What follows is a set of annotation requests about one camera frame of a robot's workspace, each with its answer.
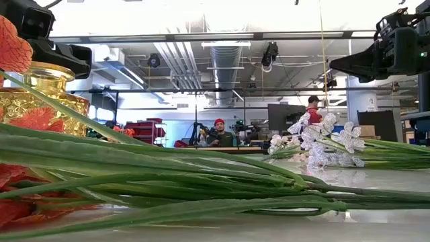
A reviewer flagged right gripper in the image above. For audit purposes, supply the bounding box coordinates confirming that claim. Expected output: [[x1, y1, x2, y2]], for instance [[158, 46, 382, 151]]
[[329, 6, 430, 84]]

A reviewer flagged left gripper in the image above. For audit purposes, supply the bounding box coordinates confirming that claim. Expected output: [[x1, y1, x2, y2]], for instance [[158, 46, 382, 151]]
[[0, 0, 93, 80]]

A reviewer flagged white artificial flower bunch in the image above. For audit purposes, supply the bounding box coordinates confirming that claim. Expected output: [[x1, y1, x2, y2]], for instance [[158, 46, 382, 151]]
[[288, 112, 430, 170], [267, 133, 305, 161]]

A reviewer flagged amber textured glass vase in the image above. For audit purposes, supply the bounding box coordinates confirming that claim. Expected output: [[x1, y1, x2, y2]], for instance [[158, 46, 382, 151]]
[[0, 61, 91, 138]]

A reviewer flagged black panel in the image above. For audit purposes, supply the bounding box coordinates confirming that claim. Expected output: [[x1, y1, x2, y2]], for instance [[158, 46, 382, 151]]
[[356, 109, 399, 142]]

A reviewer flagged cardboard box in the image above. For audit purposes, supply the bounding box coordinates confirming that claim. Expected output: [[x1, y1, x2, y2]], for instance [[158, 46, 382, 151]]
[[358, 124, 376, 137]]

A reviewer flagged person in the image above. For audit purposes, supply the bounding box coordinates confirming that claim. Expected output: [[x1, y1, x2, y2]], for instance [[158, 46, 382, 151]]
[[306, 95, 323, 125], [205, 118, 236, 148]]

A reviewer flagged grey desk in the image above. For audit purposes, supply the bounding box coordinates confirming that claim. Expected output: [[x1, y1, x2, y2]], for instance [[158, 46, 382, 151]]
[[401, 111, 430, 146]]

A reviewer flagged grey overhead beam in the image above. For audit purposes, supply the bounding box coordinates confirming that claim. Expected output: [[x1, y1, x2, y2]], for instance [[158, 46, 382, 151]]
[[48, 29, 379, 44]]

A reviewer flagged black background monitor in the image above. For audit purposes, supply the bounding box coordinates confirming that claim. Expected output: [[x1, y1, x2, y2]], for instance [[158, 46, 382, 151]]
[[267, 103, 307, 132]]

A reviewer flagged red storage shelf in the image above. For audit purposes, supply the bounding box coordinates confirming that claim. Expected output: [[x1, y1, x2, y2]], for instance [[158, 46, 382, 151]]
[[124, 117, 167, 147]]

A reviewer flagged wooden background bench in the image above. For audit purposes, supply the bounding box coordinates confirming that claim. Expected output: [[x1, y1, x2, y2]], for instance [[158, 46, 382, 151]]
[[174, 145, 269, 155]]

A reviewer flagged black ceiling device with cable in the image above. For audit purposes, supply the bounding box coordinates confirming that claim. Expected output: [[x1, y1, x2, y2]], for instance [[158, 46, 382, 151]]
[[260, 41, 280, 73]]

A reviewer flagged black ceiling camera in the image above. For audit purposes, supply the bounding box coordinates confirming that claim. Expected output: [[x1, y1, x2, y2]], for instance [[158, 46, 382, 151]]
[[146, 52, 162, 69]]

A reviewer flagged black rail frame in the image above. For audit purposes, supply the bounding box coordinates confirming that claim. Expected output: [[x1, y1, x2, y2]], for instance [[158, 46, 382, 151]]
[[69, 86, 419, 149]]

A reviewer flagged silver ventilation duct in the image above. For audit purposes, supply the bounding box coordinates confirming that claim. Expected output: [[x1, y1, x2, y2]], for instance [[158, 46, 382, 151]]
[[208, 45, 245, 108]]

